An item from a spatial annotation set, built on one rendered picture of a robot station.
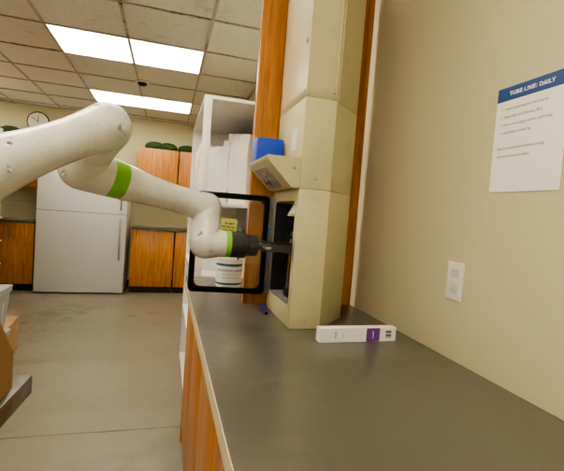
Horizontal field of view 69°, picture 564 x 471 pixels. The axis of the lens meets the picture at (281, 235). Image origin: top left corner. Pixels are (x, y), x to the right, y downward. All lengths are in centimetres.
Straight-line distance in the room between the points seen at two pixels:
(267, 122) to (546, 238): 110
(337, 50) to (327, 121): 24
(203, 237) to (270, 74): 76
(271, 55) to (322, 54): 39
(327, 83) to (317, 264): 60
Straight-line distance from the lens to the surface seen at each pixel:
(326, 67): 146
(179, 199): 137
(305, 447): 76
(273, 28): 185
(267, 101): 175
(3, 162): 89
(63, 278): 640
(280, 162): 134
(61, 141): 100
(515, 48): 131
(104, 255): 626
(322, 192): 138
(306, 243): 136
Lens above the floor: 132
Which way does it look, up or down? 3 degrees down
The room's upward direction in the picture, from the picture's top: 4 degrees clockwise
